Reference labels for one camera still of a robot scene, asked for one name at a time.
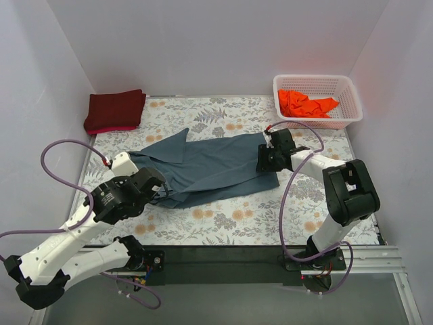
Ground grey blue t shirt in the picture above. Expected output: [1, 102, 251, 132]
[129, 129, 279, 209]

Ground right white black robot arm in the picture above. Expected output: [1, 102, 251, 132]
[256, 127, 380, 269]

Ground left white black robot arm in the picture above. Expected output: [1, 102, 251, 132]
[3, 168, 165, 310]

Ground crumpled orange t shirt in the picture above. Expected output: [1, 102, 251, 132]
[277, 89, 339, 118]

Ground floral patterned table mat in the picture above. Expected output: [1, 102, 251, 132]
[66, 95, 379, 246]

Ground folded dark red shirt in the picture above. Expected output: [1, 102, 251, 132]
[83, 89, 146, 135]

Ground white plastic mesh basket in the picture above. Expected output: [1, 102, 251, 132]
[273, 74, 363, 129]

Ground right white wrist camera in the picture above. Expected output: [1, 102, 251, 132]
[263, 125, 274, 148]

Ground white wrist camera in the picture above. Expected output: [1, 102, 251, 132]
[111, 152, 139, 176]
[263, 125, 274, 148]

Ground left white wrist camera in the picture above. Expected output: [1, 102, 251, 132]
[111, 152, 139, 176]

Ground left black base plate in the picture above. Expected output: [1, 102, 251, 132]
[134, 250, 166, 272]

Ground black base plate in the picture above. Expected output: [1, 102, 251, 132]
[134, 250, 166, 272]
[284, 248, 346, 272]

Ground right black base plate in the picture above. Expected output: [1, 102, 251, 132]
[284, 248, 346, 272]

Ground aluminium front rail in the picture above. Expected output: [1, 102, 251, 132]
[74, 245, 407, 274]

